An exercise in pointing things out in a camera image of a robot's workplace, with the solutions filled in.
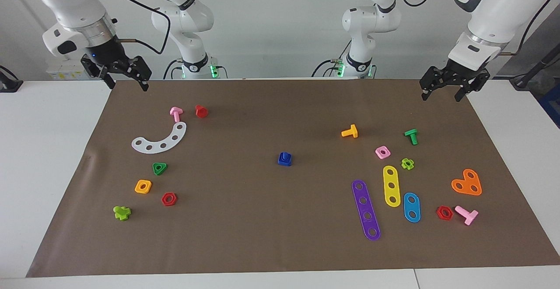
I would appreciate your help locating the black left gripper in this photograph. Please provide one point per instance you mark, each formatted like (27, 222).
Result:
(463, 73)

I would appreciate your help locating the blue triangle-head bolt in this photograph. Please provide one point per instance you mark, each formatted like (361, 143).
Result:
(285, 154)

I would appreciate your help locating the green plastic bolt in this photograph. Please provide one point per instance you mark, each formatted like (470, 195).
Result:
(411, 136)

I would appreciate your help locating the lime cross-head bolt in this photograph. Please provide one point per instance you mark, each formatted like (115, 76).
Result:
(122, 213)

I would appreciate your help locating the red hex nut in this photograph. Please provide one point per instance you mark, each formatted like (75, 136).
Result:
(174, 201)
(449, 215)

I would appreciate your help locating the purple four-hole strip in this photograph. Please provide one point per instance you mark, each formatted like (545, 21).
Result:
(365, 209)

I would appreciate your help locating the black stand pole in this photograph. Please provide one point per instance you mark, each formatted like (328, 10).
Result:
(536, 68)

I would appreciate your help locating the pink plastic bolt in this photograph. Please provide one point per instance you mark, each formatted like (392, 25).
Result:
(176, 114)
(467, 214)

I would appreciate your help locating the blue crate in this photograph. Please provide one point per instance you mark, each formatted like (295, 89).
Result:
(552, 107)

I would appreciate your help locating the green triangle nut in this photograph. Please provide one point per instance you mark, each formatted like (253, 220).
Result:
(164, 166)

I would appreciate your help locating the brown table mat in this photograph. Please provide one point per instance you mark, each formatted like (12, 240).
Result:
(262, 227)

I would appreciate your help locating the orange square nut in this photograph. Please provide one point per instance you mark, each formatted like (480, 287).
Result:
(148, 189)

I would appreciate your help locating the white wall box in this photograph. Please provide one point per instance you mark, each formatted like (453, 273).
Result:
(65, 72)

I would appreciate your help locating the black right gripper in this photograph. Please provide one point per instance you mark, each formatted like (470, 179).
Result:
(109, 54)

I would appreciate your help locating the yellow three-hole strip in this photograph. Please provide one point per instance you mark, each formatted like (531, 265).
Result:
(390, 179)

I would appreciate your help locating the pink square nut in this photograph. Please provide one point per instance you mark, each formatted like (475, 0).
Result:
(378, 154)

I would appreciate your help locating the orange heart plate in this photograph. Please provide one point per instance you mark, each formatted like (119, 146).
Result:
(467, 184)

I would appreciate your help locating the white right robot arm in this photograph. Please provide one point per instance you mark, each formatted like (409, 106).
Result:
(74, 8)

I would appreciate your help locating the black clamp object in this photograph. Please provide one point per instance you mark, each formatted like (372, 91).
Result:
(8, 83)

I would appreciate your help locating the lime flower nut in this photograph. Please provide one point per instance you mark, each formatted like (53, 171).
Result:
(411, 166)

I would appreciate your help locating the red plastic bolt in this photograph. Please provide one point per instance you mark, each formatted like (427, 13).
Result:
(201, 111)

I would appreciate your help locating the orange plastic bolt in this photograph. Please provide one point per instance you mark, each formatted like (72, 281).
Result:
(350, 131)

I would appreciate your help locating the blue two-hole strip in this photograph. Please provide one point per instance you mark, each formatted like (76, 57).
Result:
(411, 207)

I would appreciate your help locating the white curved five-hole plate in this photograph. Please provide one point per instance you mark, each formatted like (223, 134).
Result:
(156, 147)

